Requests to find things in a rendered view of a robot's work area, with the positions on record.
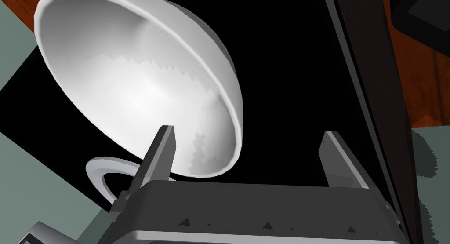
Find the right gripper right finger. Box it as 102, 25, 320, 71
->
318, 131, 370, 190

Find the white bowl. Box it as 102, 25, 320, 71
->
33, 0, 244, 178

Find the black angular block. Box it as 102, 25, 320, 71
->
389, 0, 450, 59

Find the white ring-shaped dish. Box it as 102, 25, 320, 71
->
85, 156, 176, 205

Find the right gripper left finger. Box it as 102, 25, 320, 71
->
126, 124, 177, 197

